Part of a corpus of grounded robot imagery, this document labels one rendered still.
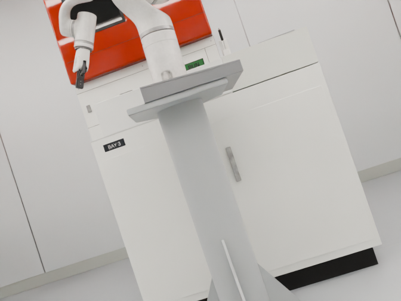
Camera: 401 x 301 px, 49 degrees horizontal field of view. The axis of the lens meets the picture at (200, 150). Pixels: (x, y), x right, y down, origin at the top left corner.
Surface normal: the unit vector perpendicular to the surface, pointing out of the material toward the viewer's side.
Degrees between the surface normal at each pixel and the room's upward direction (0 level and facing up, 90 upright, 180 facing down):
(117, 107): 90
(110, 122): 90
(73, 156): 90
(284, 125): 90
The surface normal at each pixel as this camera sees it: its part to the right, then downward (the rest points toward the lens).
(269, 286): 0.04, -0.04
